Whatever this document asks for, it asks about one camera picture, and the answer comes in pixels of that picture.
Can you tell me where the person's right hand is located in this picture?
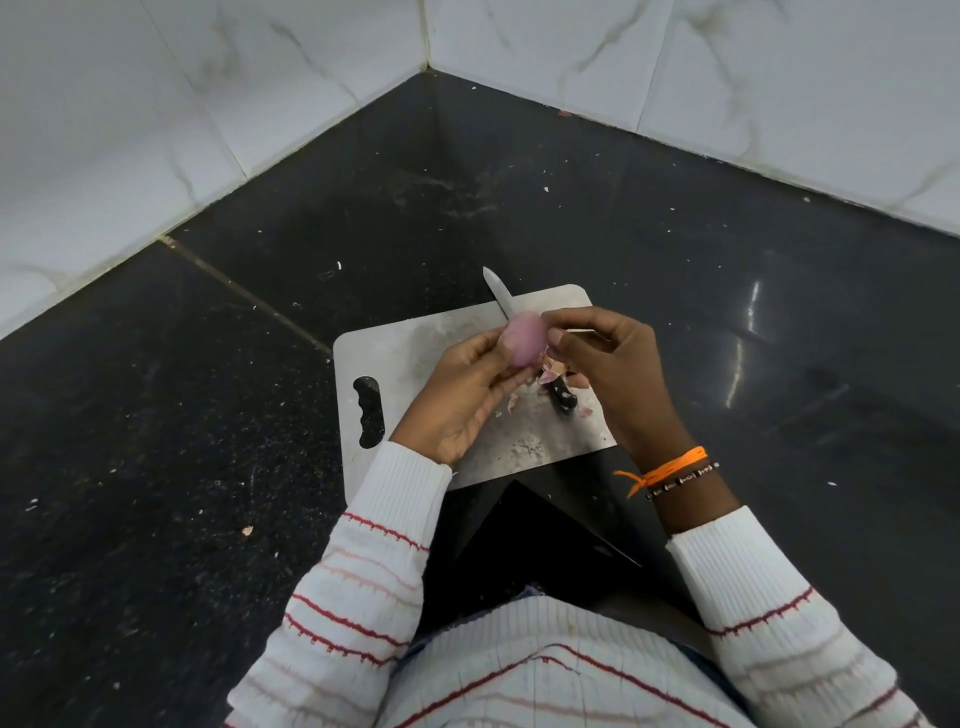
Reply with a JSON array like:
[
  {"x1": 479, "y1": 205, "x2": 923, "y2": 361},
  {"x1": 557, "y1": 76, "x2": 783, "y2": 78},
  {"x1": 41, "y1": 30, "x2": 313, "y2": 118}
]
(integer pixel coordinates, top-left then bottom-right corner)
[{"x1": 541, "y1": 305, "x2": 699, "y2": 474}]

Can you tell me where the person's left hand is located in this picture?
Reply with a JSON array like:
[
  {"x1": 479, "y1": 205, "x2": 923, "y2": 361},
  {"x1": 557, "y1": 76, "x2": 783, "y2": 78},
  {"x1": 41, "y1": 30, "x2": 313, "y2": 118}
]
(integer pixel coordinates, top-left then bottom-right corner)
[{"x1": 389, "y1": 327, "x2": 538, "y2": 468}]

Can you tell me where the purple onion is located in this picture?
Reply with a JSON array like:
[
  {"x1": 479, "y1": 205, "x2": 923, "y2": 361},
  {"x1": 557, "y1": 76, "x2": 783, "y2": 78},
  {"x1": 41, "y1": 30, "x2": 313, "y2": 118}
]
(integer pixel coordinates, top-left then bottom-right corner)
[{"x1": 500, "y1": 311, "x2": 550, "y2": 369}]

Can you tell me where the black handled kitchen knife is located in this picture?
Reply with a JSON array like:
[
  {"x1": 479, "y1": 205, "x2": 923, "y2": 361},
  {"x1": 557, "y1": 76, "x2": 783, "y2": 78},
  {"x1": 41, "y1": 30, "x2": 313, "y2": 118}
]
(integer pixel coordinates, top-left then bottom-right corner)
[{"x1": 482, "y1": 266, "x2": 579, "y2": 414}]

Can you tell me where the person's right forearm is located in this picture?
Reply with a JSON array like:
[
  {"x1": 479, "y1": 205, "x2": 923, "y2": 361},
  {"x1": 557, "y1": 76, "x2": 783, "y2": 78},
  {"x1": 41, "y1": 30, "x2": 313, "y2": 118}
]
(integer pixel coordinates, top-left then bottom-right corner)
[{"x1": 648, "y1": 457, "x2": 935, "y2": 728}]

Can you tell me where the person's left forearm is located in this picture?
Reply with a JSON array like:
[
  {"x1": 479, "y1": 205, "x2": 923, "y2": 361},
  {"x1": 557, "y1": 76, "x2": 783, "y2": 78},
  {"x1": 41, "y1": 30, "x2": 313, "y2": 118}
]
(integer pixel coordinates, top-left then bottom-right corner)
[{"x1": 224, "y1": 440, "x2": 454, "y2": 728}]

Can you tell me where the steel cutting board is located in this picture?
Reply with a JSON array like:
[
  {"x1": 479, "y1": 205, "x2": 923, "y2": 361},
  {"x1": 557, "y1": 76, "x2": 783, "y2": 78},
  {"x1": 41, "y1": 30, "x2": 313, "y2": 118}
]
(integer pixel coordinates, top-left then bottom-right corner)
[{"x1": 332, "y1": 283, "x2": 618, "y2": 505}]

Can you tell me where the orange thread wristband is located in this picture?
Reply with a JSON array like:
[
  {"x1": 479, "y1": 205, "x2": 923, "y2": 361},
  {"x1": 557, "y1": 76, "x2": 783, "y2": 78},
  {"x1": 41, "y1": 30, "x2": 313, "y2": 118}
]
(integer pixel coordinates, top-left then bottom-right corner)
[{"x1": 613, "y1": 446, "x2": 709, "y2": 500}]

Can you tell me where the white red striped sweater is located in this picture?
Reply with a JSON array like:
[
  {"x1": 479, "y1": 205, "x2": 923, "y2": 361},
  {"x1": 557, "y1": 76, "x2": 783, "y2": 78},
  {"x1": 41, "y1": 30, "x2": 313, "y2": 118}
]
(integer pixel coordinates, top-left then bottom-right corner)
[{"x1": 374, "y1": 594, "x2": 755, "y2": 728}]

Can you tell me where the beaded bracelet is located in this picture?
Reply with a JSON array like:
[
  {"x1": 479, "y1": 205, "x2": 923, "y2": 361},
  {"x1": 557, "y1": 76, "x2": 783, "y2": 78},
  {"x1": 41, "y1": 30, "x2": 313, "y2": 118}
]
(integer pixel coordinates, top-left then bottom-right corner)
[{"x1": 644, "y1": 461, "x2": 721, "y2": 502}]

